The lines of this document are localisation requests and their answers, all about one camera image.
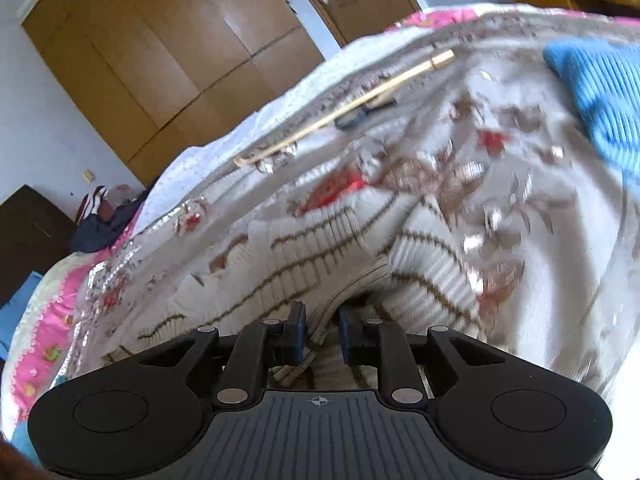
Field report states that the thin wooden stick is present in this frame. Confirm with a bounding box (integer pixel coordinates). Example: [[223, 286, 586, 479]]
[[235, 50, 456, 167]]

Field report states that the blue ribbed knit garment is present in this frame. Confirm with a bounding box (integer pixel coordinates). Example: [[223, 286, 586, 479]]
[[542, 37, 640, 191]]

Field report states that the pink and white quilt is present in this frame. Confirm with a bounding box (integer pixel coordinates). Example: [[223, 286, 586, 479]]
[[0, 2, 640, 441]]

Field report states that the beige brown-striped ribbed sweater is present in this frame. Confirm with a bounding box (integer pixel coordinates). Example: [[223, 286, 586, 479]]
[[102, 187, 501, 391]]

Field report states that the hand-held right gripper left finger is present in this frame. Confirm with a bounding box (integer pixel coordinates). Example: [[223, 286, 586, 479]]
[[136, 301, 308, 408]]

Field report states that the red white striped cloth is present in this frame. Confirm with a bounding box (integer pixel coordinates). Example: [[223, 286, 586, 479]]
[[75, 185, 109, 225]]

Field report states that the wooden wardrobe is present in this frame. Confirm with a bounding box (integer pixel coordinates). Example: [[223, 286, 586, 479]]
[[20, 0, 326, 188]]

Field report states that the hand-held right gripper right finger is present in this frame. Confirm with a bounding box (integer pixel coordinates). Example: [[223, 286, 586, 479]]
[[339, 306, 507, 404]]

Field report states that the floral satin bedspread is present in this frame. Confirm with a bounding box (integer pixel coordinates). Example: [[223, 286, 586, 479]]
[[75, 5, 640, 411]]

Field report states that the blue pillow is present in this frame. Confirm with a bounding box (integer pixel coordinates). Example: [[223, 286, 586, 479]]
[[0, 271, 46, 362]]

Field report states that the dark brown cabinet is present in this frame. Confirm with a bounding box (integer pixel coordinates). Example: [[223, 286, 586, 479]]
[[0, 185, 77, 307]]

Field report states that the navy garment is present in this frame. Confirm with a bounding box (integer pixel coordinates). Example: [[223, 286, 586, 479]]
[[69, 191, 152, 254]]

